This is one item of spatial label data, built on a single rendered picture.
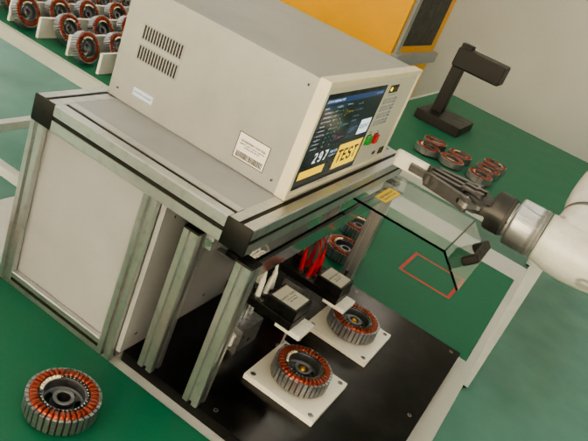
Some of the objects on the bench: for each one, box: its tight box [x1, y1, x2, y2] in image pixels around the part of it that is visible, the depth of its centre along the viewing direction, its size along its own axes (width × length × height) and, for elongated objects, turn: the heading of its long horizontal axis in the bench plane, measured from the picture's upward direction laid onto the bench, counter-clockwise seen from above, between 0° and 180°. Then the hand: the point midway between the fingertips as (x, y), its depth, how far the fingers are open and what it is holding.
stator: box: [326, 303, 380, 345], centre depth 143 cm, size 11×11×4 cm
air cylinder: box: [227, 312, 263, 354], centre depth 127 cm, size 5×8×6 cm
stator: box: [22, 368, 102, 436], centre depth 100 cm, size 11×11×4 cm
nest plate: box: [243, 340, 347, 427], centre depth 123 cm, size 15×15×1 cm
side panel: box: [0, 118, 162, 361], centre depth 112 cm, size 28×3×32 cm, turn 25°
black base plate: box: [121, 256, 460, 441], centre depth 135 cm, size 47×64×2 cm
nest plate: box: [309, 305, 391, 368], centre depth 144 cm, size 15×15×1 cm
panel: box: [116, 204, 310, 353], centre depth 135 cm, size 1×66×30 cm, turn 115°
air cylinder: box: [282, 276, 312, 298], centre depth 147 cm, size 5×8×6 cm
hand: (411, 164), depth 124 cm, fingers closed
